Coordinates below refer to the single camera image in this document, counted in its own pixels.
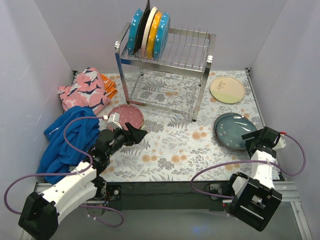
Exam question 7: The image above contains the blue dotted plate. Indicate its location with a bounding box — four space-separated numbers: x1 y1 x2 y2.
127 8 144 56
153 12 171 60

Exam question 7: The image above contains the floral table mat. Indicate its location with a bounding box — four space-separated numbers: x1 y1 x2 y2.
101 70 263 182

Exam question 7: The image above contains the black square plate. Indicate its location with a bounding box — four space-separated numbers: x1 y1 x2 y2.
133 0 151 55

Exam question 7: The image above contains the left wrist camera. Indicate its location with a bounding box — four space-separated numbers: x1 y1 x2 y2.
102 112 122 131

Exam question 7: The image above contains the teal floral plate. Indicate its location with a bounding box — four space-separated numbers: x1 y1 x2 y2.
213 112 247 140

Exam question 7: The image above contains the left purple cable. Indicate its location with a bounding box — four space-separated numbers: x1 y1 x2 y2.
4 115 125 228

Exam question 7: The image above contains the blue fleece cloth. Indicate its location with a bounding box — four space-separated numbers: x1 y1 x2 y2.
37 106 100 174

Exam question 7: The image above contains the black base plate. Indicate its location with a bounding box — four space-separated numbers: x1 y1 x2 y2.
105 181 225 212

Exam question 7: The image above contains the aluminium frame rail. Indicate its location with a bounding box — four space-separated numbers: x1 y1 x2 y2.
34 181 300 204

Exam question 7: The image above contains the dark green brown plate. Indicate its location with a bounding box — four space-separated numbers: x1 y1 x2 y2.
213 112 257 151

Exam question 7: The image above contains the beige plate with sprig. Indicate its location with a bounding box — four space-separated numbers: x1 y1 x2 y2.
209 76 246 104

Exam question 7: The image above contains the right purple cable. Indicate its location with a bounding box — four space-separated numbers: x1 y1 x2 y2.
189 133 306 216

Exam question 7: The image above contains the cream white plate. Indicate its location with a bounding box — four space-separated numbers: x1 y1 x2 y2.
140 6 158 58

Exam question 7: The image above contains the orange cloth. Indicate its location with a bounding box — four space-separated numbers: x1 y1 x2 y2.
101 74 118 99

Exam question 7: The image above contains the pink dotted plate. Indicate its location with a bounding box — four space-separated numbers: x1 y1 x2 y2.
108 104 144 131

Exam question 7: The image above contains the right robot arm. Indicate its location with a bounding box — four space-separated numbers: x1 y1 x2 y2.
226 126 286 232

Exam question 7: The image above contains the pink whale pattern cloth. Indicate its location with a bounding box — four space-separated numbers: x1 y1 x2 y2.
58 67 111 115

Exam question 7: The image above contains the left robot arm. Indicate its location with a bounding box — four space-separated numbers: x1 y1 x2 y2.
18 122 148 240

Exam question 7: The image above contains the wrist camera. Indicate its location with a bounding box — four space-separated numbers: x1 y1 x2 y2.
102 112 122 131
272 132 287 150

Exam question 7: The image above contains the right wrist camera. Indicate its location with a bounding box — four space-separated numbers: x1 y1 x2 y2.
272 132 287 150

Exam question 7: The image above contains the orange dotted plate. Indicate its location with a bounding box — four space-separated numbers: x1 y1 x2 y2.
145 10 162 59

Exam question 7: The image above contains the steel dish rack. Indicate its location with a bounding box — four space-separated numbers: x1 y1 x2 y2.
114 22 217 122

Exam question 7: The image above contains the purple cable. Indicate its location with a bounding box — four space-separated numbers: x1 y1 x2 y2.
189 133 306 216
4 115 125 228

